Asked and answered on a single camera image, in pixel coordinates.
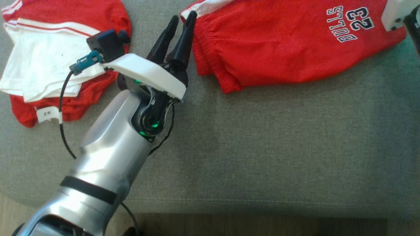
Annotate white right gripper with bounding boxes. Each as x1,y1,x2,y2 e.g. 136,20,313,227
381,0,420,55

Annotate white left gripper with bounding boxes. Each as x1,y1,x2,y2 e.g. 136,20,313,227
100,11,198,101

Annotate red Bulls 23 shorts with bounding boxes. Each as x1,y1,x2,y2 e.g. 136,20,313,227
180,0,408,94

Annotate red jersey with white sleeves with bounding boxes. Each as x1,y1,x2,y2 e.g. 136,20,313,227
0,0,132,128

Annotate grey sofa seat cushion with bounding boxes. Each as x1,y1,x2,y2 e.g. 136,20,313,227
0,0,420,219

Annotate thin black twisted cable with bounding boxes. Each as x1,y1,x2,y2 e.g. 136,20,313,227
148,99,176,156

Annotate black cable with teal plug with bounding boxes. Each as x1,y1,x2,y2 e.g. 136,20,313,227
59,50,141,236

